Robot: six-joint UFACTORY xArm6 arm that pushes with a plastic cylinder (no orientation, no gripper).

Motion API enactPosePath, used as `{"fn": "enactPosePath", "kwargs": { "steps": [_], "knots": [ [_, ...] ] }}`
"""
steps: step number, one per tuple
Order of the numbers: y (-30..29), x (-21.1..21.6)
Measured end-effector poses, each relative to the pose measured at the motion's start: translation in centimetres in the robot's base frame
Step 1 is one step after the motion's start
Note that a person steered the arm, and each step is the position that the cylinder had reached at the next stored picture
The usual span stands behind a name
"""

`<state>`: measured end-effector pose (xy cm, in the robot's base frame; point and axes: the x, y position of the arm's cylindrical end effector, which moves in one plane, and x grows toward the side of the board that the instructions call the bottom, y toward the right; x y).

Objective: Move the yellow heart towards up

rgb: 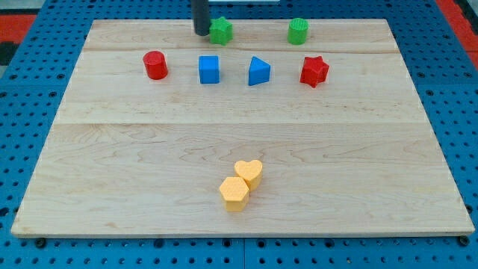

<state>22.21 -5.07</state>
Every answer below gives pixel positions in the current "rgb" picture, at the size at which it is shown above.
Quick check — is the yellow heart block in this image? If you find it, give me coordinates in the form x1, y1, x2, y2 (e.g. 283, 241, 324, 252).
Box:
234, 160, 263, 191

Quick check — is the light wooden board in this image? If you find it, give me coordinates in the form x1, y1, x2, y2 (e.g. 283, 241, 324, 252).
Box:
11, 19, 475, 238

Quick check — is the yellow hexagon block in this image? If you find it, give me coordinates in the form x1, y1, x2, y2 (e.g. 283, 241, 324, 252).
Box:
219, 177, 249, 212

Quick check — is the blue triangle block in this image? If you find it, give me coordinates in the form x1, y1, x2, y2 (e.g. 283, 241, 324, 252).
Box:
248, 56, 271, 86

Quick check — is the blue cube block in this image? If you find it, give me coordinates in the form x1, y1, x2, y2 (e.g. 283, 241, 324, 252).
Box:
199, 55, 220, 84

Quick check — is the red star block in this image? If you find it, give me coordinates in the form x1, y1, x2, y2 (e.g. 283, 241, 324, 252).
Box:
299, 55, 329, 88

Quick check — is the red cylinder block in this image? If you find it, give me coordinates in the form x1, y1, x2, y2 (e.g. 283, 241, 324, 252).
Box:
143, 51, 169, 80

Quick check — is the green star block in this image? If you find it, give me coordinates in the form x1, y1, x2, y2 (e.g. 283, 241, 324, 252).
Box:
209, 16, 233, 46

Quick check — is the green cylinder block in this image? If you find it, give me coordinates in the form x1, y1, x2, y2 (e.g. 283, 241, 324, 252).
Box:
287, 18, 308, 45

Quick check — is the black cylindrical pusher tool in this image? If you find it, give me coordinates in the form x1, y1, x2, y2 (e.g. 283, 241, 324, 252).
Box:
190, 0, 211, 37

